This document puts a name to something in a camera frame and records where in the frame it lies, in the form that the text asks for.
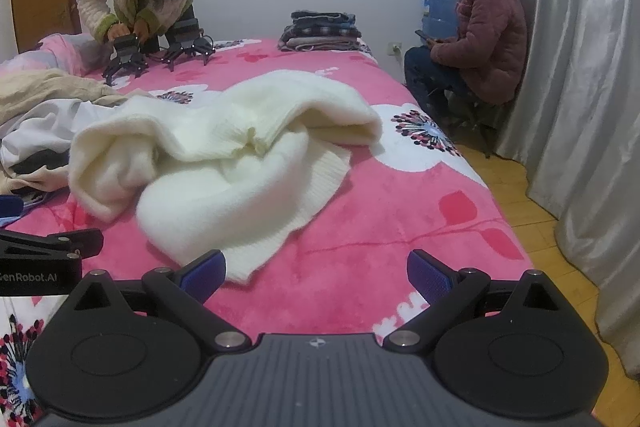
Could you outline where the stack of folded clothes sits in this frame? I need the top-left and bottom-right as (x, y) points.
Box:
(279, 10), (373, 52)

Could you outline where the white knit sweater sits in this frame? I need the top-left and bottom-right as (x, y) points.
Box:
(67, 69), (383, 284)

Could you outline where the pink quilt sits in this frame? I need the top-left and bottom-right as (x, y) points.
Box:
(0, 33), (116, 78)

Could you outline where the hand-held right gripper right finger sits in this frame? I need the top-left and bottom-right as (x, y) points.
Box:
(382, 249), (568, 353)

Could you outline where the black stool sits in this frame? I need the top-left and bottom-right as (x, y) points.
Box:
(425, 87), (501, 158)

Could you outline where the pile of unfolded clothes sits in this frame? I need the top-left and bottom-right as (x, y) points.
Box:
(0, 99), (126, 194)

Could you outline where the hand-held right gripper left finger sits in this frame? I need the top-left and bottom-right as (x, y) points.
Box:
(65, 249), (253, 353)

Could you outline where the beige garment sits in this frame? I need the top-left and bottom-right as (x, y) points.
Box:
(0, 68), (156, 128)

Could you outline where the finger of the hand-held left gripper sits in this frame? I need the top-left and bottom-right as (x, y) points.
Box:
(0, 196), (25, 228)
(0, 228), (104, 260)

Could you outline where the grey curtain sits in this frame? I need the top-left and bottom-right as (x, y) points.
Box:
(467, 0), (640, 380)

